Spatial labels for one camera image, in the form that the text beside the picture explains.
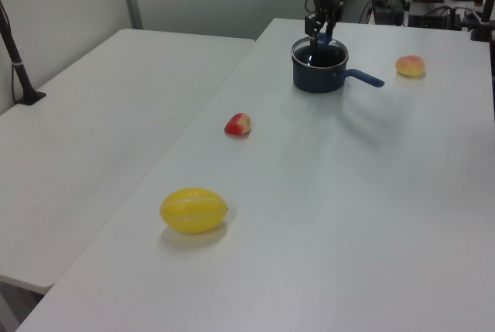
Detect red toy wax apple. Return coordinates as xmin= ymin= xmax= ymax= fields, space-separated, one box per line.
xmin=224 ymin=112 xmax=253 ymax=137

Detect yellow striped toy melon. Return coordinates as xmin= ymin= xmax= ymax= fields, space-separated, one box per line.
xmin=159 ymin=187 xmax=229 ymax=235

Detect black electronics box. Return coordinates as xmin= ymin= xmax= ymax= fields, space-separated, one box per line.
xmin=370 ymin=0 xmax=408 ymax=26
xmin=408 ymin=5 xmax=463 ymax=31

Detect orange yellow toy peach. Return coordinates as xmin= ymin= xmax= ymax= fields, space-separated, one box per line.
xmin=394 ymin=55 xmax=427 ymax=78

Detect black camera stand pole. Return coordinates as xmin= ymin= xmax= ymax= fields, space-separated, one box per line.
xmin=0 ymin=0 xmax=47 ymax=107
xmin=469 ymin=0 xmax=495 ymax=43

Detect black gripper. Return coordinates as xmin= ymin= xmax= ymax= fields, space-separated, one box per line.
xmin=304 ymin=0 xmax=346 ymax=46

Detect glass lid with blue knob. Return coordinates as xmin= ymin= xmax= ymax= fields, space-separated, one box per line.
xmin=291 ymin=32 xmax=348 ymax=70

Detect dark saucepan with blue handle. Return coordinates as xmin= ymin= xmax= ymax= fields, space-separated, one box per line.
xmin=290 ymin=37 xmax=386 ymax=94

